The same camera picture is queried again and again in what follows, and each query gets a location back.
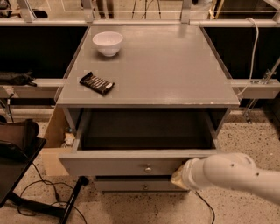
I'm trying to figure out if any grey top drawer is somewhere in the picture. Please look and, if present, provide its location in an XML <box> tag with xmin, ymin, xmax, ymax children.
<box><xmin>59</xmin><ymin>108</ymin><xmax>221</xmax><ymax>176</ymax></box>

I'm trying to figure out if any grey drawer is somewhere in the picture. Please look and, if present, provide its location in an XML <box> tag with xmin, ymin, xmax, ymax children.
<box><xmin>59</xmin><ymin>108</ymin><xmax>221</xmax><ymax>176</ymax></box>
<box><xmin>94</xmin><ymin>175</ymin><xmax>185</xmax><ymax>192</ymax></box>

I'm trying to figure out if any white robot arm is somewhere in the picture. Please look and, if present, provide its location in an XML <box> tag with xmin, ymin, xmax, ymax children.
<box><xmin>171</xmin><ymin>153</ymin><xmax>280</xmax><ymax>205</ymax></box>

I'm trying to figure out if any silver top drawer knob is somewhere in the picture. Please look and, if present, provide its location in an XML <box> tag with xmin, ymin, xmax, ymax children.
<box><xmin>143</xmin><ymin>164</ymin><xmax>152</xmax><ymax>173</ymax></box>

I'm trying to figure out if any grey lower drawer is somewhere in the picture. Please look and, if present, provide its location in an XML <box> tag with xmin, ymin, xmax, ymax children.
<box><xmin>94</xmin><ymin>175</ymin><xmax>185</xmax><ymax>192</ymax></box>

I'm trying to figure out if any grey wooden cabinet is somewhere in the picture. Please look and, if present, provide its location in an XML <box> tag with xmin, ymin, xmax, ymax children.
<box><xmin>57</xmin><ymin>25</ymin><xmax>239</xmax><ymax>149</ymax></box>

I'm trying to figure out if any black snack bar wrapper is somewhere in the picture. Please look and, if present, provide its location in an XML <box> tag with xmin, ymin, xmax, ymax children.
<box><xmin>80</xmin><ymin>72</ymin><xmax>115</xmax><ymax>95</ymax></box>

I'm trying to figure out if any cardboard box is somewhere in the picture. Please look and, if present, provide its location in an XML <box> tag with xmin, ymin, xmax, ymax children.
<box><xmin>40</xmin><ymin>107</ymin><xmax>75</xmax><ymax>176</ymax></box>

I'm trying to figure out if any white ceramic bowl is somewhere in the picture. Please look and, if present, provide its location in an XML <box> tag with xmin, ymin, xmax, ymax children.
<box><xmin>93</xmin><ymin>31</ymin><xmax>123</xmax><ymax>57</ymax></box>

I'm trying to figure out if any black side table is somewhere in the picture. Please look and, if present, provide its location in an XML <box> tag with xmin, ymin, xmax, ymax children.
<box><xmin>0</xmin><ymin>137</ymin><xmax>88</xmax><ymax>224</ymax></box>

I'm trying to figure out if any brown bag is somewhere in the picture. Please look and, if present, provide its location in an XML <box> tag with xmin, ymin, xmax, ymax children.
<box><xmin>0</xmin><ymin>119</ymin><xmax>39</xmax><ymax>151</ymax></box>

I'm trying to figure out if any white cable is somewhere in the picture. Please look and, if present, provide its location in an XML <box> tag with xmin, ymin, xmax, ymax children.
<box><xmin>235</xmin><ymin>17</ymin><xmax>261</xmax><ymax>97</ymax></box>

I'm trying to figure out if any metal railing frame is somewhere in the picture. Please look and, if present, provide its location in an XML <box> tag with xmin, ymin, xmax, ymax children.
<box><xmin>0</xmin><ymin>0</ymin><xmax>280</xmax><ymax>100</ymax></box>

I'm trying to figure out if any black floor cable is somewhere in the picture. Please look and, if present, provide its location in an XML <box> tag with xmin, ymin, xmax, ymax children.
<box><xmin>16</xmin><ymin>162</ymin><xmax>88</xmax><ymax>224</ymax></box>

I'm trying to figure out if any black cloth on rail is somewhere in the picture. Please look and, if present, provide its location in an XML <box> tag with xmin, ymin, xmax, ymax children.
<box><xmin>0</xmin><ymin>71</ymin><xmax>37</xmax><ymax>87</ymax></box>

